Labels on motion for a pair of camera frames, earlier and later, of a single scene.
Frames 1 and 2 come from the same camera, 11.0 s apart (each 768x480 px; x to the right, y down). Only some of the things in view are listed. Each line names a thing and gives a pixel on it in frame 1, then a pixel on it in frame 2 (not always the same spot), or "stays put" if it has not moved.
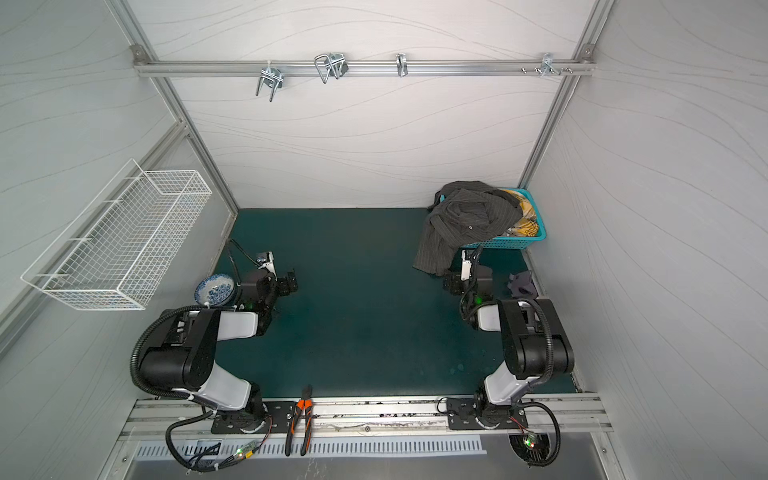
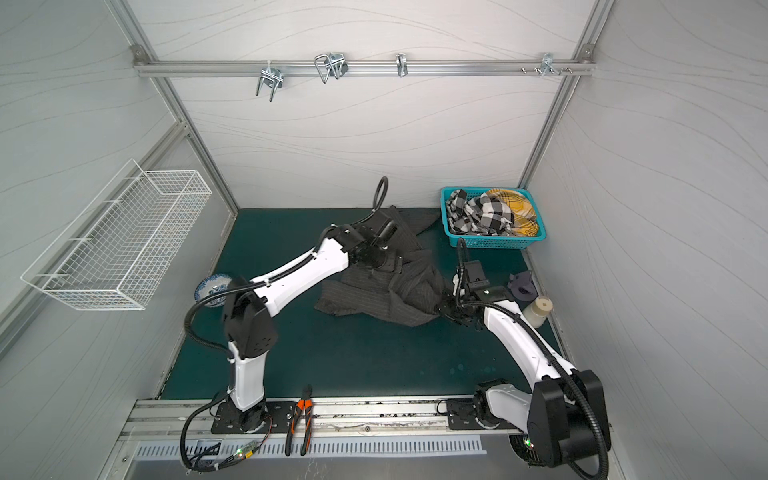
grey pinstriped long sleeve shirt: x=461 y=213 to x=410 y=297
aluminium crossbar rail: x=360 y=67 stays put
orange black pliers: x=306 y=403 stays put
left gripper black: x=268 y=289 to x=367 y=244
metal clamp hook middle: x=333 y=64 stays put
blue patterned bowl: x=215 y=289 stays put
